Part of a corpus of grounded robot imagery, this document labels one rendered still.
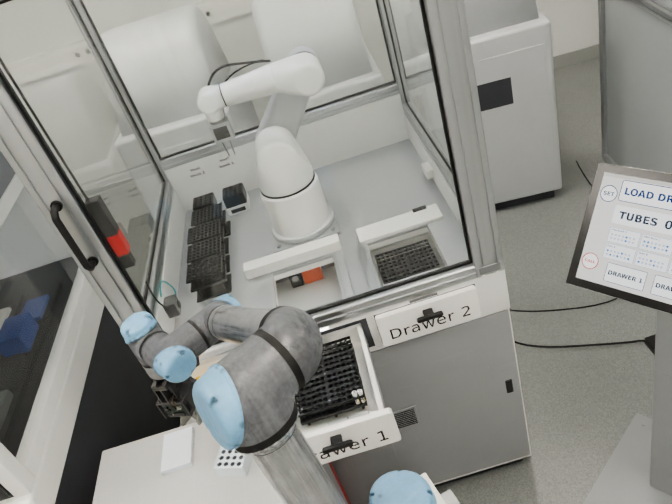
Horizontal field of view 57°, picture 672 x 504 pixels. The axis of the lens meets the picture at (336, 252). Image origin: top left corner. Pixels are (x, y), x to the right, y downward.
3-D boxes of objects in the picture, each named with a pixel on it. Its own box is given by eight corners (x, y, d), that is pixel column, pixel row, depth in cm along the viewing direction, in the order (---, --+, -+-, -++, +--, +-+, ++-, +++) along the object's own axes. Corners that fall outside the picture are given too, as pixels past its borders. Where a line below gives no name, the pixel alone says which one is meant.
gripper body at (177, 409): (165, 420, 146) (142, 387, 139) (177, 391, 152) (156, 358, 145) (194, 418, 143) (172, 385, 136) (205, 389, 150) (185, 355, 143)
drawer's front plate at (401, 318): (481, 316, 176) (476, 288, 170) (384, 347, 177) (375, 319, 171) (479, 312, 177) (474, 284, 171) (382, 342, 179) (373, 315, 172)
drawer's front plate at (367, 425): (402, 440, 151) (392, 412, 145) (289, 474, 152) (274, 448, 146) (400, 434, 153) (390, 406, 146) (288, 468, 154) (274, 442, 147)
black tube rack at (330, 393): (370, 411, 158) (364, 395, 155) (304, 431, 159) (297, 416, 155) (355, 351, 176) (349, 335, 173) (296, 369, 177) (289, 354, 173)
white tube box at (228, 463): (246, 476, 162) (241, 467, 160) (218, 476, 165) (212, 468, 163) (258, 435, 172) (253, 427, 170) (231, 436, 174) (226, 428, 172)
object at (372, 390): (392, 432, 152) (387, 417, 148) (293, 463, 153) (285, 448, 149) (362, 325, 184) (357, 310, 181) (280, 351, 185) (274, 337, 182)
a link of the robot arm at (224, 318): (329, 289, 97) (215, 283, 139) (278, 332, 92) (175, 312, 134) (364, 348, 101) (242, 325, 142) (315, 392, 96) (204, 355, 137)
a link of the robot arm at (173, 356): (203, 332, 126) (176, 313, 134) (157, 367, 121) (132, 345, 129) (217, 358, 131) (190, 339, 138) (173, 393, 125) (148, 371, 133)
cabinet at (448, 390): (537, 466, 224) (515, 307, 178) (267, 547, 228) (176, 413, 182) (457, 301, 302) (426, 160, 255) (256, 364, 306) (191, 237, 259)
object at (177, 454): (192, 465, 170) (190, 462, 169) (162, 475, 170) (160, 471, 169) (194, 429, 180) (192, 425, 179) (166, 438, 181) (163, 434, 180)
